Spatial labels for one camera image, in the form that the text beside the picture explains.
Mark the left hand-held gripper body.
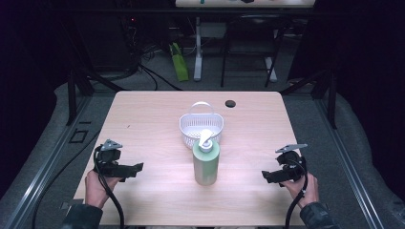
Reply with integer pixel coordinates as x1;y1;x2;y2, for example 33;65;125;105
93;138;135;183

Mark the person's left hand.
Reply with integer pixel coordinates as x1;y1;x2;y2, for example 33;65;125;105
84;169;124;210

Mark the person's right hand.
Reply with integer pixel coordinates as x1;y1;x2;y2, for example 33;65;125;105
280;172;320;209

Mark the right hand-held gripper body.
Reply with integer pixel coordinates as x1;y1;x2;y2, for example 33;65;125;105
268;143;309;187

